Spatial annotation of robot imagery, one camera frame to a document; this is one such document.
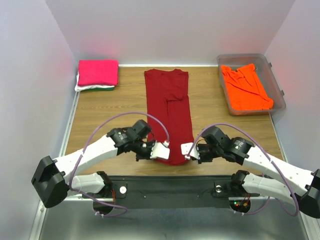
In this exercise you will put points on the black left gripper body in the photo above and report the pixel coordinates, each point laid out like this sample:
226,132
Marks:
143,150

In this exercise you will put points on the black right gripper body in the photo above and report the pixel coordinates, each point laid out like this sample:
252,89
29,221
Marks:
207,152

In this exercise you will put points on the dark red t shirt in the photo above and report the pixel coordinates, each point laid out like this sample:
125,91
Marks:
167,100

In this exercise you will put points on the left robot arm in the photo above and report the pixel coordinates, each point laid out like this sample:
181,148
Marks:
57,178

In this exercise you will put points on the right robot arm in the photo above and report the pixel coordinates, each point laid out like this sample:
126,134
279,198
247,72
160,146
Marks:
279,180

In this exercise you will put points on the orange t shirt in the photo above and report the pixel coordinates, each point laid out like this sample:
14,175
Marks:
245,90

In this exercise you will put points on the folded green t shirt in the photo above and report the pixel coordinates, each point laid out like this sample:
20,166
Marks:
99,89

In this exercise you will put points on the clear plastic bin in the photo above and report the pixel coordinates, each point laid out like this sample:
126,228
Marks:
265,74

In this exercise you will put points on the folded pink t shirt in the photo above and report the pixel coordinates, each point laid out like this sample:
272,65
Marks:
98,72

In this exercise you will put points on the folded white t shirt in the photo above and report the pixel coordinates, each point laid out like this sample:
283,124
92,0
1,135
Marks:
78,88

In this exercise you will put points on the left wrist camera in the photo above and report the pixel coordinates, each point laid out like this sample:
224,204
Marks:
160,150

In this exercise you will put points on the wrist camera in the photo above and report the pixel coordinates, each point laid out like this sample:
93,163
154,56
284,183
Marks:
188,150
160,150

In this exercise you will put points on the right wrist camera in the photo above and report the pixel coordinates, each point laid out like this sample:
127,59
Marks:
188,150

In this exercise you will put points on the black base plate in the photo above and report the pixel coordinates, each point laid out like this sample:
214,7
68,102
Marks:
171,192

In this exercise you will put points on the aluminium rail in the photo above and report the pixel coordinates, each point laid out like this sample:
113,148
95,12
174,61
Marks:
74,219

